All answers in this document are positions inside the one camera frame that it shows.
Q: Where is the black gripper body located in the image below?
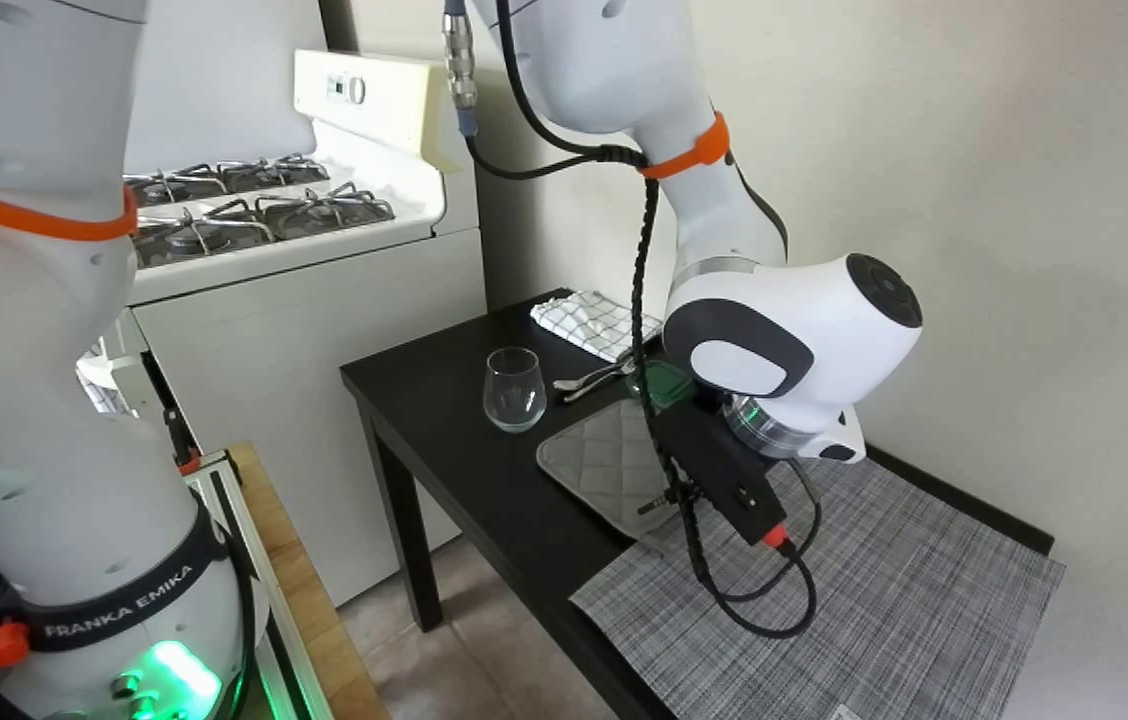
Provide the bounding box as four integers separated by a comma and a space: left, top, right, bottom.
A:
690, 395, 788, 512

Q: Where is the black braided cable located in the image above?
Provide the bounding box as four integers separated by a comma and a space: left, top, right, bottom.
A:
440, 0, 674, 405

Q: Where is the silver spoon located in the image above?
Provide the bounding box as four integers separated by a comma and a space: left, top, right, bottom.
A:
550, 360, 644, 405
546, 354, 644, 395

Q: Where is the black side table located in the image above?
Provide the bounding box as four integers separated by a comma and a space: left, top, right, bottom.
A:
336, 283, 1061, 720

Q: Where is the grey woven placemat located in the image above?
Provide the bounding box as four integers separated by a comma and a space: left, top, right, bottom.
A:
568, 450, 1071, 720

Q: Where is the clear stemless glass cup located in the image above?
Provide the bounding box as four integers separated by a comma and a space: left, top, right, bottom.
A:
478, 345, 550, 436

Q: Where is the small green lidded container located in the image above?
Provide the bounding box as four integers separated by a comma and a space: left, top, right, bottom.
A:
638, 360, 704, 413

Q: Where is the white kitchen stove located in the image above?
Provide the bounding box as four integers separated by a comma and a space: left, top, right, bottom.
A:
77, 49, 492, 610

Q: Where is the black stove burner grate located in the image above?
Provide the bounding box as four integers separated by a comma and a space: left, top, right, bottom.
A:
127, 178, 398, 271
119, 152, 332, 210

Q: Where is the grey quilted pot holder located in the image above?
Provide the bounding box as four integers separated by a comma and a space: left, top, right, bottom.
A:
531, 392, 729, 543

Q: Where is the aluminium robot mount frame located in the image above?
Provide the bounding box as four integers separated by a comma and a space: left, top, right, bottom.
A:
134, 348, 328, 720

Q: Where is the wooden board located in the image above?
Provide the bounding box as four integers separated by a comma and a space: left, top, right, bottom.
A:
225, 445, 388, 720

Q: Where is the white checkered dish towel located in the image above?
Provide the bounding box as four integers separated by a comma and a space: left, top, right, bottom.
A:
529, 287, 669, 369

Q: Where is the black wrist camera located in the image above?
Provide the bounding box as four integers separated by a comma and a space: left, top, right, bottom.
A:
646, 384, 798, 557

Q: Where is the thin black camera cable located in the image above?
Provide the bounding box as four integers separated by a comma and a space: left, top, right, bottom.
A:
658, 450, 822, 642

